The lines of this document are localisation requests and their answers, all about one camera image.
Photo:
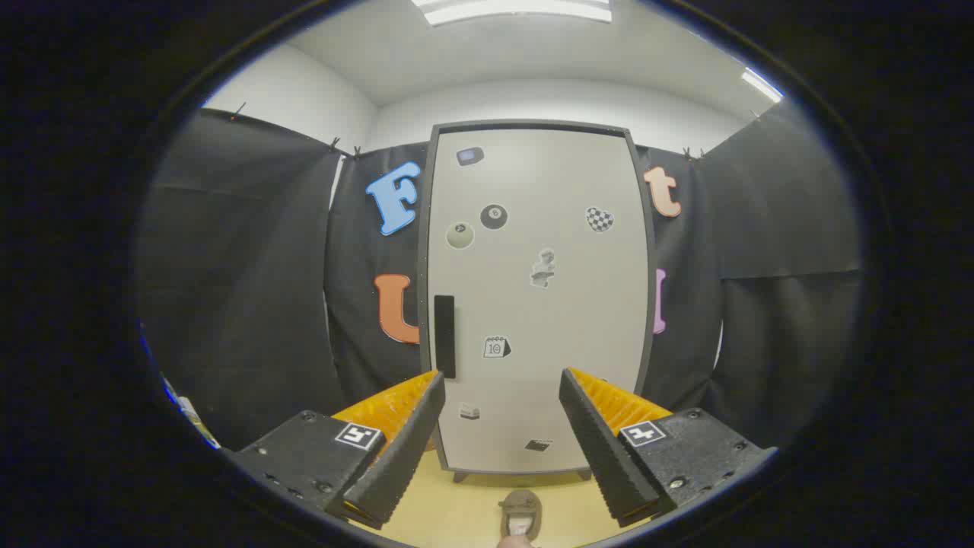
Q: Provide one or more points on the light grey shoe cabinet door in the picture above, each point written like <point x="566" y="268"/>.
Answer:
<point x="533" y="342"/>

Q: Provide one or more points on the small ceiling light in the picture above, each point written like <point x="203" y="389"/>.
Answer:
<point x="761" y="84"/>

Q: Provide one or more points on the black backdrop cloth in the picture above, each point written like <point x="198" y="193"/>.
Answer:
<point x="243" y="304"/>

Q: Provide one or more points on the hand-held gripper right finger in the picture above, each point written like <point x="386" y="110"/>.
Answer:
<point x="601" y="457"/>

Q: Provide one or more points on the long ceiling light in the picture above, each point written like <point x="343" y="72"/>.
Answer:
<point x="510" y="9"/>

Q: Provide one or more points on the grey shoe cabinet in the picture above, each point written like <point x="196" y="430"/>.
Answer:
<point x="423" y="251"/>

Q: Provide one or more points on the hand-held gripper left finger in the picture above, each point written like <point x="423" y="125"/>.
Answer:
<point x="403" y="464"/>

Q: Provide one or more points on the brown fuzzy shoe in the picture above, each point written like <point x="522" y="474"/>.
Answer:
<point x="520" y="504"/>

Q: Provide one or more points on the blurred white and blue clutter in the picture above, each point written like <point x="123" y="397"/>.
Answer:
<point x="190" y="415"/>

